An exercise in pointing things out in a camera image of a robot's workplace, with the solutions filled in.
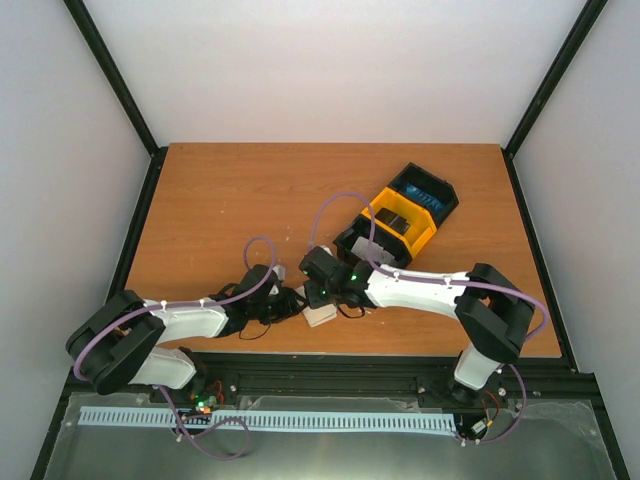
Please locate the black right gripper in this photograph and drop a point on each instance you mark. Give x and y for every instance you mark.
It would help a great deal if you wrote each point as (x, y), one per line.
(314, 298)

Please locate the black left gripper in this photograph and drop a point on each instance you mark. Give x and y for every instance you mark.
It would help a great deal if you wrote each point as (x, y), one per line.
(289, 306)

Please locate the beige card holder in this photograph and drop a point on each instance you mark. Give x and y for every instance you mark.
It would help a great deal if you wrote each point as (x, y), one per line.
(315, 317)

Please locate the black card stack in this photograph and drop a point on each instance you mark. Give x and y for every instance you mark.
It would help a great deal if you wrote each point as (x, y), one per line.
(394, 221)

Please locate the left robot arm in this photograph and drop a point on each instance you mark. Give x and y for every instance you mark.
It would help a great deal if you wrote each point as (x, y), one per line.
(121, 344)

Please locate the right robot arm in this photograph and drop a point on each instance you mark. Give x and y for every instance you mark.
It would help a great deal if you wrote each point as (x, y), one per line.
(497, 318)

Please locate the white card stack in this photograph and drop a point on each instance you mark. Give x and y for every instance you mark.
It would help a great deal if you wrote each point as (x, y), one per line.
(365, 250)

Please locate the black left card bin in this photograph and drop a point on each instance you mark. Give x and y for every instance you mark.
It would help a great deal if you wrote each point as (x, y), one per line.
(352, 245)

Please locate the black card bin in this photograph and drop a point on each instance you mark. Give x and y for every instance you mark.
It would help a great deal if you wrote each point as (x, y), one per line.
(352, 245)
(426, 190)

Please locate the yellow middle card bin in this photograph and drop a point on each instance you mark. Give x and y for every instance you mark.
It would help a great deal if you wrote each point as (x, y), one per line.
(422, 227)

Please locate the blue card stack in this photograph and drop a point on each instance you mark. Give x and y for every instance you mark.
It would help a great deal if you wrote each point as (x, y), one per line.
(422, 198)

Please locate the black right card bin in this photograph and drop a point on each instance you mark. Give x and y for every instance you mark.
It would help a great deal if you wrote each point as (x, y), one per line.
(426, 190)

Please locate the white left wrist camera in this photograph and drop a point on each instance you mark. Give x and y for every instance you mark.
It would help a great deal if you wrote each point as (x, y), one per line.
(279, 273)

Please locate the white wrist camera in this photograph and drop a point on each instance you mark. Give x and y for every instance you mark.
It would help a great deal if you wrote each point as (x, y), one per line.
(279, 273)
(324, 248)

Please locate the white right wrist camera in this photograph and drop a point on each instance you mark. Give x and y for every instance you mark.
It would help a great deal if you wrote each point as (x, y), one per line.
(324, 248)

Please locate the black front frame rail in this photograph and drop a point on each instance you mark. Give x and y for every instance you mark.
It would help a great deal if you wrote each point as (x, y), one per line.
(426, 380)

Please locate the light blue cable duct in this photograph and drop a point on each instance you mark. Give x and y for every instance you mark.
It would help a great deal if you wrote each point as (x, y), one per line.
(274, 421)

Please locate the black frame post left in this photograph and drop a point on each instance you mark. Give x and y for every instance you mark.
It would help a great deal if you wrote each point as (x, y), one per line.
(91, 34)

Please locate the black frame post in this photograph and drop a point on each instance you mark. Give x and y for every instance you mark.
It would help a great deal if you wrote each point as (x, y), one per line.
(571, 45)
(91, 34)

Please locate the black frame post right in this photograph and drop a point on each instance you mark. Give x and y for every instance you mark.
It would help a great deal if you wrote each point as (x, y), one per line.
(571, 45)

